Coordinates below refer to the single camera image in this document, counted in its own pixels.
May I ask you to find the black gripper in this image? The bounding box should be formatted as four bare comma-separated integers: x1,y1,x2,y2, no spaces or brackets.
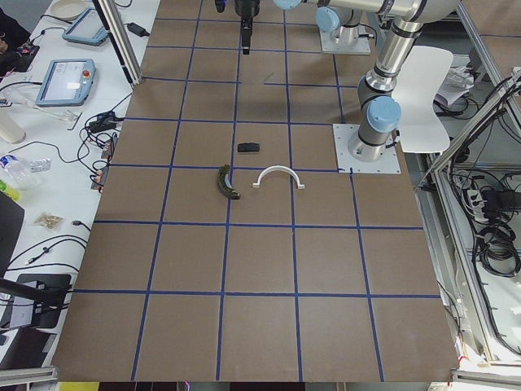
234,0,261,55

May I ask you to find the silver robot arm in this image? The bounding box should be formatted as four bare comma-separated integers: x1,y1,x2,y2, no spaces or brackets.
314,1,459,163
234,1,361,55

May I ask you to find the black power adapter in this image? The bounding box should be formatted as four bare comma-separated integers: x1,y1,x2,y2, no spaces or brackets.
126,22,150,37

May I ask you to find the black rectangular block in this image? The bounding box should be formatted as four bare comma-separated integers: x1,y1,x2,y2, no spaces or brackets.
237,143,261,153

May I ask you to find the far blue teach pendant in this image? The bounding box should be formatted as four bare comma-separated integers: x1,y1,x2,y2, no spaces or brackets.
62,8,107,46

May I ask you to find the blue teach pendant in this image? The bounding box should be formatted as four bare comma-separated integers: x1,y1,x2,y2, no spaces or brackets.
36,59,96,107
62,8,107,46

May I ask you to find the dark green curved piece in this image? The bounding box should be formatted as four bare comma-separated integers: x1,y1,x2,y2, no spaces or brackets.
217,165,241,200

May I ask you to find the beige plate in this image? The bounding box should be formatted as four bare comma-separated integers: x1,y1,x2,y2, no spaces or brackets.
50,0,89,21

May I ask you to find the near blue teach pendant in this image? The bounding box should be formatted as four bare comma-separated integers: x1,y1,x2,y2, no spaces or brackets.
36,59,96,107

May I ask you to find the clear water bottle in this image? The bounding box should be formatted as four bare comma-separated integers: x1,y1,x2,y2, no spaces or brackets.
1,154,35,190

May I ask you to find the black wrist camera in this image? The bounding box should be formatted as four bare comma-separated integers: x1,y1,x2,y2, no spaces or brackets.
214,0,226,13

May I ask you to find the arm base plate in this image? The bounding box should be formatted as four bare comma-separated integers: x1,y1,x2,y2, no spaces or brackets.
320,24,371,55
333,124,401,174

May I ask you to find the aluminium frame post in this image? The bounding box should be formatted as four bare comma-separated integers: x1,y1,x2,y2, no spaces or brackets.
93,0,142,86

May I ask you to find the white curved bracket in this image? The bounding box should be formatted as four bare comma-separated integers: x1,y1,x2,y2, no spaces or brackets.
251,165,306,190

